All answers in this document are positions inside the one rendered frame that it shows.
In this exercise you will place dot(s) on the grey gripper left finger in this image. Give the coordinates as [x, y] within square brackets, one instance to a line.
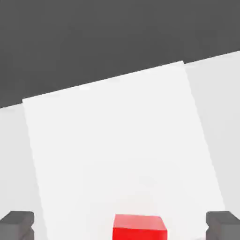
[16, 226]

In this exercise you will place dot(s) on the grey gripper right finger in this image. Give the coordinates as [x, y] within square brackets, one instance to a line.
[224, 226]

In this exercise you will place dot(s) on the small red cube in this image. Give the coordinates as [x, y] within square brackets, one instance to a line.
[139, 227]

